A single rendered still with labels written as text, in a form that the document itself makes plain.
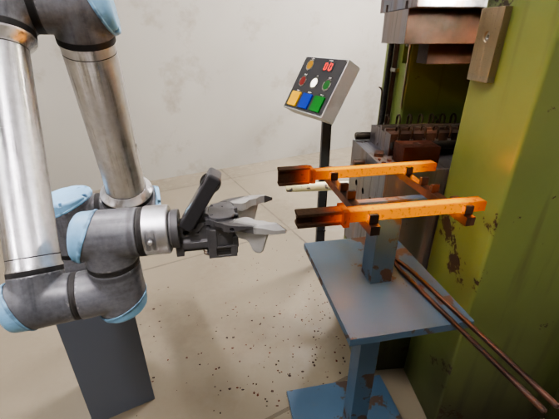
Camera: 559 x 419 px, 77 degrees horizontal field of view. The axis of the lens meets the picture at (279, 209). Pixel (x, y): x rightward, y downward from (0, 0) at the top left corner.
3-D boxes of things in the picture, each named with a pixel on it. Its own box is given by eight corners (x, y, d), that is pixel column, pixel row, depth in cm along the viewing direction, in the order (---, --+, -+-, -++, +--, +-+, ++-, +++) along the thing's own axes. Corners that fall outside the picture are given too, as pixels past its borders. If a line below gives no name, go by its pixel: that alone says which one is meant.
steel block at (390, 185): (369, 284, 129) (386, 170, 109) (343, 233, 163) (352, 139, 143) (512, 276, 133) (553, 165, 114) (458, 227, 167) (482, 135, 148)
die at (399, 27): (403, 44, 107) (408, 8, 103) (380, 42, 125) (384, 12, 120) (532, 43, 110) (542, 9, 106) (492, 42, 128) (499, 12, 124)
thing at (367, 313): (349, 347, 76) (350, 339, 75) (304, 248, 111) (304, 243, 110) (472, 327, 81) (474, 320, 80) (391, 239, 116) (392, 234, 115)
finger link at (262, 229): (286, 253, 62) (241, 243, 66) (286, 224, 60) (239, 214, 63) (279, 263, 60) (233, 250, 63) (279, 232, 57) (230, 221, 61)
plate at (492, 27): (486, 83, 88) (505, 5, 81) (466, 79, 96) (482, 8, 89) (493, 83, 88) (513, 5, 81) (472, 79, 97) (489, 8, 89)
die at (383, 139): (388, 155, 123) (391, 131, 119) (369, 140, 140) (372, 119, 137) (501, 152, 126) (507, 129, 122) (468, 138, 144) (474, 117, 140)
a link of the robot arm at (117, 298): (91, 302, 72) (75, 252, 67) (150, 289, 76) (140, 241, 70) (85, 335, 64) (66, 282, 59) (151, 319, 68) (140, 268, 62)
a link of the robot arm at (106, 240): (87, 248, 68) (73, 201, 63) (154, 241, 70) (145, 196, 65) (71, 278, 60) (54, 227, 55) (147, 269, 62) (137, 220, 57)
